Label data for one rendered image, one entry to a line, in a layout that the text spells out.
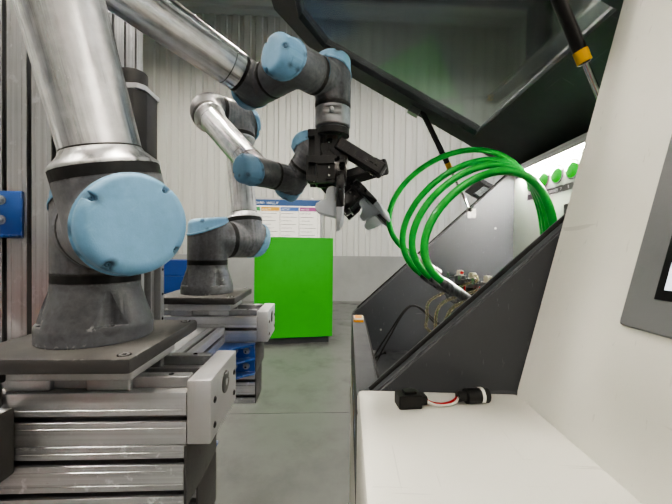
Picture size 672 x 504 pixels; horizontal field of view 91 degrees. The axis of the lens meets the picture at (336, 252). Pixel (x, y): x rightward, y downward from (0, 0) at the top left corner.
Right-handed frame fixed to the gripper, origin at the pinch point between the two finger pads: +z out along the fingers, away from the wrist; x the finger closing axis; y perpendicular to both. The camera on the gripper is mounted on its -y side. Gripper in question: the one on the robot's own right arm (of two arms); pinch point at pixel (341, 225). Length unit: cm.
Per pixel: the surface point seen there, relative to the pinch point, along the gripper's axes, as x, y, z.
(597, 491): 42, -22, 25
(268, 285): -318, 93, 51
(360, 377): 11.7, -4.0, 27.6
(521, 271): 23.1, -25.6, 7.8
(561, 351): 29.7, -26.9, 16.8
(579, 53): 20.6, -34.5, -23.7
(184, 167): -626, 353, -165
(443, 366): 23.1, -15.1, 21.3
